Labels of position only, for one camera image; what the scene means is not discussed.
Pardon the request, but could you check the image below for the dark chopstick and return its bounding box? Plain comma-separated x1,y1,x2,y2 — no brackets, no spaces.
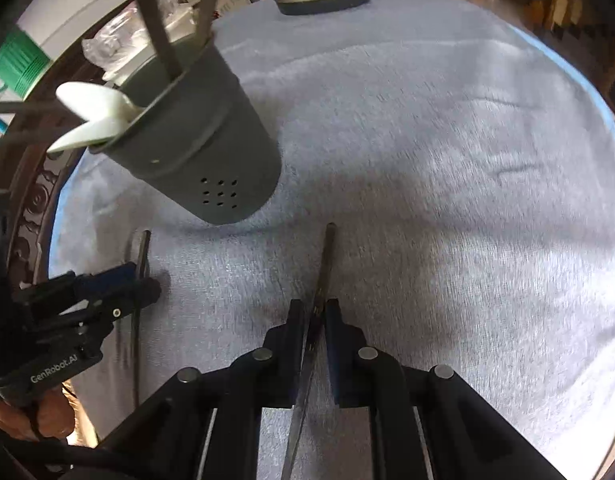
281,222,337,480
194,0,217,48
136,0,182,81
132,230,151,408

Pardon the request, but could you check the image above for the white plastic spoon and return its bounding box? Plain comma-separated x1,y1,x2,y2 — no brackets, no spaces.
47,117,129,153
56,81,144,122

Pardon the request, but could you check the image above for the person's left hand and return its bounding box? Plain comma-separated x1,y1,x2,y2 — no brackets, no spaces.
0,386,76,443

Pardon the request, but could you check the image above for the dark carved wooden sideboard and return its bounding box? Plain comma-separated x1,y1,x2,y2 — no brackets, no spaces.
0,58,88,291

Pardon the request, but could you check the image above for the dark grey utensil holder cup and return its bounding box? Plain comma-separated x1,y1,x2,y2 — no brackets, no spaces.
94,37,281,226

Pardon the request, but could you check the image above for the green thermos jug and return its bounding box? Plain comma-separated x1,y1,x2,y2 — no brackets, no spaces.
0,26,52,99

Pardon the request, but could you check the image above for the grey fleece table cloth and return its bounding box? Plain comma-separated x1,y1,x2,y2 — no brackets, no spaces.
50,0,615,479

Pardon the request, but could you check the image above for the clear plastic bag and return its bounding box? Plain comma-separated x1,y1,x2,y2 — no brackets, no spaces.
82,0,196,73

